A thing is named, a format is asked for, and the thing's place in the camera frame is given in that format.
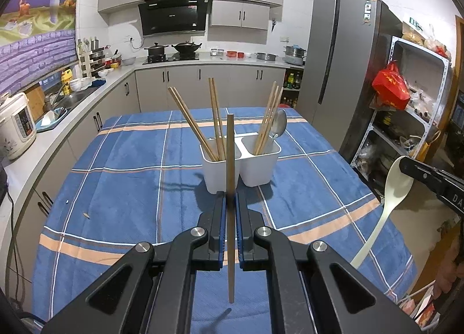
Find white utensil holder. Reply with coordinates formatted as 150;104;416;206
200;134;282;195

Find white bowls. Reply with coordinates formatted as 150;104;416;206
69;78;92;92

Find yellow bottle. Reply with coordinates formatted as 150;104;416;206
61;69;73;95

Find oil bottles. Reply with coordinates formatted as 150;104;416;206
284;71;302;90

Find metal spoon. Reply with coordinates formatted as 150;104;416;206
267;109;288;151

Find white plastic spoon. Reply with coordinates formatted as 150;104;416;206
351;156;414;269

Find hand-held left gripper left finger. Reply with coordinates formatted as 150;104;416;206
41;192;226;334

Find black range hood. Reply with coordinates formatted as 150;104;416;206
138;0;209;36

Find wooden chopstick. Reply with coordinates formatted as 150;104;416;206
208;77;221;161
168;87;215;161
256;85;281;156
226;113;235;303
253;81;277;155
173;86;219;161
260;88;284;155
212;77;226;160

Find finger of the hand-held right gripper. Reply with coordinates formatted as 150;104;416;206
399;156;442;193

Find black pot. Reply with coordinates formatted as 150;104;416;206
144;43;168;57

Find white metal shelf rack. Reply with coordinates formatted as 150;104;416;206
350;37;454;189

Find black cable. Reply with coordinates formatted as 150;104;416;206
0;174;28;315

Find red bag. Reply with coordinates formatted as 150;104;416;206
373;62;412;110

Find flower wall poster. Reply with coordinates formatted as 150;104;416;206
0;0;83;100

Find wooden cutting board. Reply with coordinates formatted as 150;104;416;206
23;84;46;121

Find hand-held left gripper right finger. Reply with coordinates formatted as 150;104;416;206
235;192;423;334

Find black wok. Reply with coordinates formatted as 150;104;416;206
171;41;201;55

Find person's right hand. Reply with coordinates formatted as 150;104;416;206
433;232;464;302

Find grey lower cabinets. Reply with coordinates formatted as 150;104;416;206
7;65;288;284

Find grey refrigerator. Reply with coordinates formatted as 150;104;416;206
304;0;404;165

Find white knife rack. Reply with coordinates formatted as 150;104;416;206
77;38;110;79

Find blue plaid tablecloth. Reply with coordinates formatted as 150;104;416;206
32;107;417;324

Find metal steamer pot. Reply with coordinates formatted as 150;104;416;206
283;45;307;66

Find white rice cooker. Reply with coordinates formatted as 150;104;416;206
0;93;37;160

